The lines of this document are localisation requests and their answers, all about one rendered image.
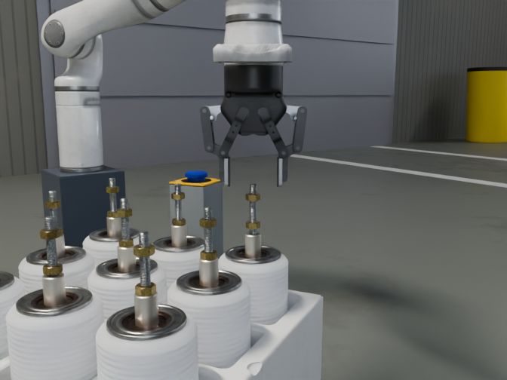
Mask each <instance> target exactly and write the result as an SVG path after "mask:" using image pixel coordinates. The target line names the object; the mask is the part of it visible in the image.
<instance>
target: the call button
mask: <svg viewBox="0 0 507 380"><path fill-rule="evenodd" d="M185 177H186V178H187V180H188V181H190V182H201V181H205V177H207V172H206V171H202V170H193V171H187V172H185Z"/></svg>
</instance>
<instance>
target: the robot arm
mask: <svg viewBox="0 0 507 380"><path fill-rule="evenodd" d="M184 1H186V0H84V1H81V2H79V3H77V4H74V5H72V6H69V7H67V8H64V9H62V10H60V11H58V12H56V13H54V14H52V15H50V16H49V18H47V19H46V21H45V23H44V25H43V27H42V29H41V42H42V44H43V45H44V47H45V49H46V50H47V51H49V52H50V53H51V54H53V55H55V56H58V57H62V58H67V68H66V71H65V72H64V73H63V74H62V75H60V76H58V77H56V78H55V80H54V90H55V101H56V112H57V134H58V146H59V159H60V172H63V173H91V172H97V171H101V170H103V139H102V124H101V109H100V82H101V79H102V76H103V40H102V33H104V32H108V31H111V30H114V29H120V28H125V27H128V26H134V25H137V24H140V23H145V22H146V21H149V20H151V19H154V18H156V17H157V16H159V15H161V14H163V13H165V12H167V11H169V10H170V9H172V8H174V7H176V6H177V5H179V4H181V3H183V2H184ZM213 59H214V63H224V99H223V102H222V103H221V106H202V107H201V108H200V116H201V128H202V133H203V140H204V150H205V151H206V152H210V153H212V154H214V155H216V156H217V157H218V158H219V178H220V181H221V182H224V186H230V157H229V150H230V149H231V147H232V144H233V143H234V141H235V139H236V137H237V135H238V134H240V135H242V136H249V135H251V134H255V135H258V136H265V135H267V134H269V135H270V137H271V139H272V141H273V143H274V145H275V147H276V149H277V151H278V157H277V187H282V182H286V181H287V169H288V158H289V157H290V156H291V155H293V154H296V153H299V152H301V151H302V150H303V139H304V133H305V127H306V116H307V108H306V107H305V106H286V103H285V101H284V99H283V63H291V62H292V48H291V47H290V45H288V44H283V36H282V30H281V0H226V31H225V38H224V44H217V45H216V46H215V47H214V48H213ZM221 112H222V114H223V115H224V117H225V118H226V120H227V121H228V122H229V123H230V125H231V127H230V129H229V132H228V133H227V135H226V138H225V139H224V141H223V144H222V145H221V146H220V145H217V144H216V143H215V139H214V128H213V122H215V121H216V120H217V116H218V114H219V113H221ZM285 112H286V113H288V114H289V115H290V120H291V121H292V122H294V123H295V126H294V132H293V143H292V144H290V145H288V146H285V144H284V142H283V140H282V138H281V135H280V133H279V132H278V129H277V127H276V125H277V124H278V122H279V121H280V120H281V118H282V117H283V116H284V114H285Z"/></svg>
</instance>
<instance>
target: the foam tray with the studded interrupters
mask: <svg viewBox="0 0 507 380"><path fill-rule="evenodd" d="M287 301H288V304H287V306H288V308H287V310H288V312H287V313H286V314H285V315H284V316H283V317H282V318H281V319H280V320H279V321H278V322H277V323H275V324H273V325H263V324H259V323H252V322H250V350H249V351H248V352H247V353H246V354H245V355H244V356H243V357H241V358H240V359H239V360H238V361H237V362H236V363H235V364H234V365H233V366H232V367H230V368H227V369H219V368H216V367H212V366H207V365H204V364H200V363H199V364H198V380H321V350H322V320H323V297H322V296H320V295H317V294H312V293H304V292H299V291H294V290H288V300H287ZM0 380H11V368H10V358H9V355H8V356H7V357H5V358H3V359H1V360H0Z"/></svg>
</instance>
